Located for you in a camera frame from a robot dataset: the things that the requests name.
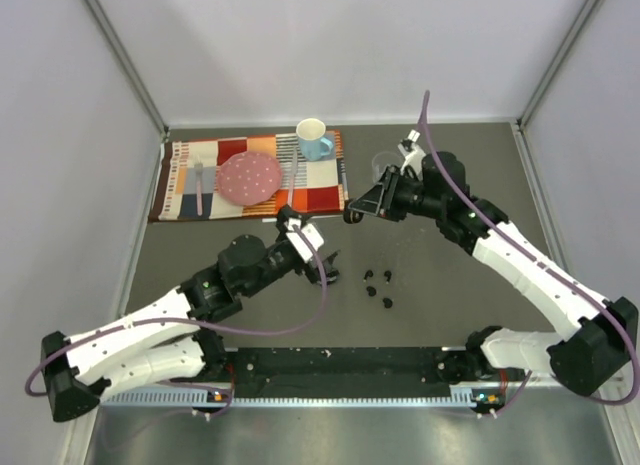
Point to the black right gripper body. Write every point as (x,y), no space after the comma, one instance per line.
(401,196)

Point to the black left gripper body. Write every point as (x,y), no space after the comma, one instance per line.
(311,272)

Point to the glossy black earbud charging case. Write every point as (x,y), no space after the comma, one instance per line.
(351,217)

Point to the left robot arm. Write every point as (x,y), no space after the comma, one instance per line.
(176,336)

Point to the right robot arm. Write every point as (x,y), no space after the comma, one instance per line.
(592,335)

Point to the clear drinking glass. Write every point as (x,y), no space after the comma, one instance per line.
(382,160)

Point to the pink plastic knife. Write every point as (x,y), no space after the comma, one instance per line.
(292,178)

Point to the light blue mug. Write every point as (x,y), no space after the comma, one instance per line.
(312,140)

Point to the pink polka dot plate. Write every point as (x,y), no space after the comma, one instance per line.
(249,178)

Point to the colourful patchwork placemat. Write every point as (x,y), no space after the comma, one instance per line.
(321,186)

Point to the pink plastic fork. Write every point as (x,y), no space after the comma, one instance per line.
(199,169)

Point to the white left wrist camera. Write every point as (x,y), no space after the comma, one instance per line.
(300,232)

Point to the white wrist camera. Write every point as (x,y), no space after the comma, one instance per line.
(300,232)
(412,153)

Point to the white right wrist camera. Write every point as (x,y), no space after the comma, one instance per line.
(412,153)

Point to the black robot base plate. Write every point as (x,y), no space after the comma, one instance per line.
(348,373)

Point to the grey slotted cable duct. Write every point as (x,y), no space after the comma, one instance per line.
(180,397)

